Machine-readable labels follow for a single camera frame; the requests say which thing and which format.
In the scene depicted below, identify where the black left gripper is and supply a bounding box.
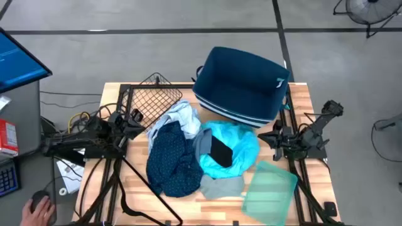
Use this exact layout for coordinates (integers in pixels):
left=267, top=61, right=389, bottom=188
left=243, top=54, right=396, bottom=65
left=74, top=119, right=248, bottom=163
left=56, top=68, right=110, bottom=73
left=116, top=109, right=146, bottom=148

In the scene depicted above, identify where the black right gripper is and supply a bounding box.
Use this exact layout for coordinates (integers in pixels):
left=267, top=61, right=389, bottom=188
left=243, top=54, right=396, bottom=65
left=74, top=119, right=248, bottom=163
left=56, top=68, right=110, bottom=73
left=258, top=119, right=296, bottom=161

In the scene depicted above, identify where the turquoise fleece cloth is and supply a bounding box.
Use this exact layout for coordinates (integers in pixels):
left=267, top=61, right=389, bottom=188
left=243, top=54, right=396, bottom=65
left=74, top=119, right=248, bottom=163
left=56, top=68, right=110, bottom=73
left=196, top=120, right=261, bottom=180

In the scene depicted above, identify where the navy dotted shirt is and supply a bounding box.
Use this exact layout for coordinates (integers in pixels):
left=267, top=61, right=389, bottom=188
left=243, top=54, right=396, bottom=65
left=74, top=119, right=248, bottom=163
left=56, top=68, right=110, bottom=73
left=146, top=121, right=205, bottom=198

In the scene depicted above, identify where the black sock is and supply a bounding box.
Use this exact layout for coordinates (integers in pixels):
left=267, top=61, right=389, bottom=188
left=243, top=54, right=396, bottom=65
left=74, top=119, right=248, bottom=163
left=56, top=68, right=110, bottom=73
left=209, top=135, right=234, bottom=168

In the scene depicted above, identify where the light blue patterned shirt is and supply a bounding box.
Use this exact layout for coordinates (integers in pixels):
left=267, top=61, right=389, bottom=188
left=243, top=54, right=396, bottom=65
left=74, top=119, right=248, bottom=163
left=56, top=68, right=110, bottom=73
left=146, top=99, right=202, bottom=151

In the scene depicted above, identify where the grey-blue sock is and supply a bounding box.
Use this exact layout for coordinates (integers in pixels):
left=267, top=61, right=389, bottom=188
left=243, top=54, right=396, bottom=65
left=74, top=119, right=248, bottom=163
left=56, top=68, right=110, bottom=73
left=192, top=127, right=214, bottom=158

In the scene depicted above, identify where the navy white striped fabric bin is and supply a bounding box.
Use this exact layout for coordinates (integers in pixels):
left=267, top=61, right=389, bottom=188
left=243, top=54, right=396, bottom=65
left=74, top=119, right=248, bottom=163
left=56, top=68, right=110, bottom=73
left=191, top=46, right=291, bottom=129

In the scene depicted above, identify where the black bent metal bar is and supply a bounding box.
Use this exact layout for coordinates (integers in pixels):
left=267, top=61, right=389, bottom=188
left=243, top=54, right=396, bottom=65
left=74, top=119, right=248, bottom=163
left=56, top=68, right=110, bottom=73
left=113, top=158, right=184, bottom=226

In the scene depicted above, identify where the grey-green knit cloth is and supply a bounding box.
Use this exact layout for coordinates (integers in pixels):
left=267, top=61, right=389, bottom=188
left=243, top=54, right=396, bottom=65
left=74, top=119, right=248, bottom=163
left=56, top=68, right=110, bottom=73
left=199, top=174, right=246, bottom=201

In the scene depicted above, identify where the white paper sheet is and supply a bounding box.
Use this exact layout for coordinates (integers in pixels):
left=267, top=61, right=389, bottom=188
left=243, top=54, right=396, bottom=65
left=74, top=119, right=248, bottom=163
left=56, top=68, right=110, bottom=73
left=56, top=156, right=85, bottom=194

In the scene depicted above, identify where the small black box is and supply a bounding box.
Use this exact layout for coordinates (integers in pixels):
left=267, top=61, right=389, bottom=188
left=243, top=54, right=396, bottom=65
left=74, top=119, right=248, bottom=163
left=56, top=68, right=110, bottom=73
left=323, top=202, right=339, bottom=217

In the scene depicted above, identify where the grey desk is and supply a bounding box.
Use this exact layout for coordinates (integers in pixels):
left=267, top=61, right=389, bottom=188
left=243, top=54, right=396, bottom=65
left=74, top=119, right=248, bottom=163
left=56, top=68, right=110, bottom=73
left=0, top=80, right=58, bottom=226

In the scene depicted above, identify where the black computer mouse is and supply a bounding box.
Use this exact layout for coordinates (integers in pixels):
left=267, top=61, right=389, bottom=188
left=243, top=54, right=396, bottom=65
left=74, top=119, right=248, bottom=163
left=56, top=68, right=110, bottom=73
left=30, top=190, right=51, bottom=210

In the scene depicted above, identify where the red cardboard box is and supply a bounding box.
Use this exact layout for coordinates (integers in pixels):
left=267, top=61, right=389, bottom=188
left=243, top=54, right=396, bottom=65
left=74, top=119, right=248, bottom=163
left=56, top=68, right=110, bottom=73
left=0, top=119, right=19, bottom=156

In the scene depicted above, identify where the person's hand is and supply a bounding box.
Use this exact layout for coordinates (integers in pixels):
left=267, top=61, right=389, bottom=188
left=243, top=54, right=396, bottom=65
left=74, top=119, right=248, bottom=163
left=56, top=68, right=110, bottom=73
left=19, top=195, right=57, bottom=226

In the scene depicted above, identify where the white plastic packet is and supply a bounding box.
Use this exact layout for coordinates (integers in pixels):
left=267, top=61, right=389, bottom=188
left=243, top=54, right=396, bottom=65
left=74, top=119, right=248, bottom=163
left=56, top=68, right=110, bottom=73
left=0, top=95, right=12, bottom=111

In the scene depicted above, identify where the computer monitor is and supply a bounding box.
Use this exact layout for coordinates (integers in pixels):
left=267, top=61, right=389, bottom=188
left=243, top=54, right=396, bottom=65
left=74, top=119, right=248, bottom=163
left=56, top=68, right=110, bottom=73
left=0, top=27, right=53, bottom=94

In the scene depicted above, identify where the black keyboard with blue keys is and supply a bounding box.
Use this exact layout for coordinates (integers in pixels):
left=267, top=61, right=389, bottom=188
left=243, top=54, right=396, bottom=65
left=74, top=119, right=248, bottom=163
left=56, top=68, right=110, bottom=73
left=0, top=158, right=20, bottom=198

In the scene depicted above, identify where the black floor fan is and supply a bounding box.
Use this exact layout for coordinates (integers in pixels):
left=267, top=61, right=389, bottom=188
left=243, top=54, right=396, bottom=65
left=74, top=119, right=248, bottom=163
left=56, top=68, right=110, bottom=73
left=332, top=0, right=402, bottom=39

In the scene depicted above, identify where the black wire basket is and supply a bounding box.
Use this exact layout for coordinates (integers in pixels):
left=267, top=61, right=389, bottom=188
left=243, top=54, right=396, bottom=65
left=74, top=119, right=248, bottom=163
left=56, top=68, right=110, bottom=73
left=121, top=72, right=183, bottom=132

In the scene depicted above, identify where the black metal table frame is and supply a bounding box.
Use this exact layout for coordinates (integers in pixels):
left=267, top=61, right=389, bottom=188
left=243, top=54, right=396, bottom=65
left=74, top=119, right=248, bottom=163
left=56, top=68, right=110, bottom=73
left=72, top=83, right=344, bottom=226

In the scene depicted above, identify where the yellow cable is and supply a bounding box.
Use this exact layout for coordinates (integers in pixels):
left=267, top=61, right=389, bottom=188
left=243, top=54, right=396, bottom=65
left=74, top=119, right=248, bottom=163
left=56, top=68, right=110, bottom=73
left=67, top=111, right=91, bottom=134

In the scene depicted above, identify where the black floor cable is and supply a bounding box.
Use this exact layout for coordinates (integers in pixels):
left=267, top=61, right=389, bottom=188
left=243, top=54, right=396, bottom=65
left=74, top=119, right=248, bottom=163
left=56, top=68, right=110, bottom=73
left=40, top=100, right=101, bottom=109
left=40, top=90, right=103, bottom=96

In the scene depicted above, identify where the black mouse cable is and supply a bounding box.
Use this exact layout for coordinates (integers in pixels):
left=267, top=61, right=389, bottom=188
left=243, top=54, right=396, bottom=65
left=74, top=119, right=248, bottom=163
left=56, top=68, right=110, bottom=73
left=43, top=175, right=83, bottom=193

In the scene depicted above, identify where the black looped cable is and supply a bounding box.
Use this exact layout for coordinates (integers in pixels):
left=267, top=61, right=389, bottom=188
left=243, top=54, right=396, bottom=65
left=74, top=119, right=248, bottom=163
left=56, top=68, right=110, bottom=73
left=371, top=118, right=402, bottom=164

